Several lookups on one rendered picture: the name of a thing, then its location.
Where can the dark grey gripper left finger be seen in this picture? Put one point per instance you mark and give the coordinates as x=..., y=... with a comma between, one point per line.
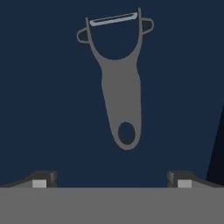
x=43, y=178

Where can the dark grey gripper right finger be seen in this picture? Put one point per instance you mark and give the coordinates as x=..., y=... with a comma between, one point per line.
x=180, y=178

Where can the grey Y-shaped peeler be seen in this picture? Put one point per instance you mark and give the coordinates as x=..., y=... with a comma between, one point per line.
x=121, y=93

